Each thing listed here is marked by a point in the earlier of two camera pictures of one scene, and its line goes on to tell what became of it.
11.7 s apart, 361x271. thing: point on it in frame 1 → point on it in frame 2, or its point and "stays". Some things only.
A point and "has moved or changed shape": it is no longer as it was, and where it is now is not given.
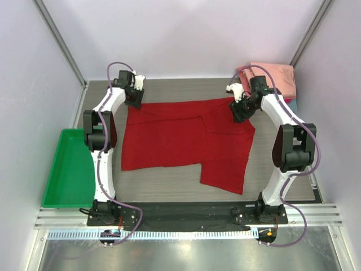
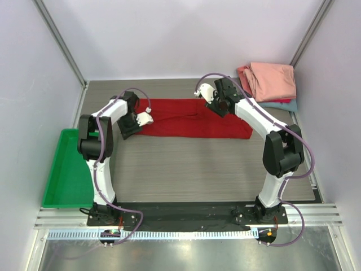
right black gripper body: x=240 y=113 → x=219 y=108
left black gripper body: x=136 y=97 → x=128 y=125
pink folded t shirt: x=281 y=77 stays
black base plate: x=187 y=214 stays
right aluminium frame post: x=308 y=36 stays
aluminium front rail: x=75 y=218 stays
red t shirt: x=209 y=133 has moved or changed shape
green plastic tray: x=71 y=179 stays
